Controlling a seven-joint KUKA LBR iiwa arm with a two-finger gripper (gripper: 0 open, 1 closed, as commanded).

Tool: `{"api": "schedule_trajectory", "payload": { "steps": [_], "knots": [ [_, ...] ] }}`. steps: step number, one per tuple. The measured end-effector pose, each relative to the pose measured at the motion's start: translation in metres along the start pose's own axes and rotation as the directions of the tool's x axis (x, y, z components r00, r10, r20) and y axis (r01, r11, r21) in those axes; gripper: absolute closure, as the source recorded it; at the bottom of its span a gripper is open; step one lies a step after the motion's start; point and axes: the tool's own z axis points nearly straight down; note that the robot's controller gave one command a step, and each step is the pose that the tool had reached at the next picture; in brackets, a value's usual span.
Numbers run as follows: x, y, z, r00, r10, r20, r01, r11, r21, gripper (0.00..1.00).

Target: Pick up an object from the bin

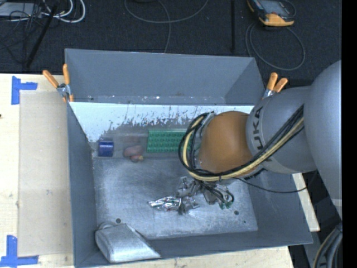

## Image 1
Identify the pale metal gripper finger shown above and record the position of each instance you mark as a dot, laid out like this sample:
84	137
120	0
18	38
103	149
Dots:
189	204
186	186

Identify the shiny crumpled foil wrapper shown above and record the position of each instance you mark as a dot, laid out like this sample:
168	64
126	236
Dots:
163	203

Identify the dark green flat block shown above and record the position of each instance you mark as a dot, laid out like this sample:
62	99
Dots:
163	141

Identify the grey metal bin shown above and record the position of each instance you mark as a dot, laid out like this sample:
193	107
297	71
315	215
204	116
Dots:
134	183

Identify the red-brown toy food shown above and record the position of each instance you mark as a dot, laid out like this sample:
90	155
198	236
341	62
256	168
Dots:
133	151

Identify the grey flat pouch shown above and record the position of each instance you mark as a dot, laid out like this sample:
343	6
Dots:
122	244

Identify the pale flat board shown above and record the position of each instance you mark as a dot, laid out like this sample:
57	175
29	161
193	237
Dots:
42	172

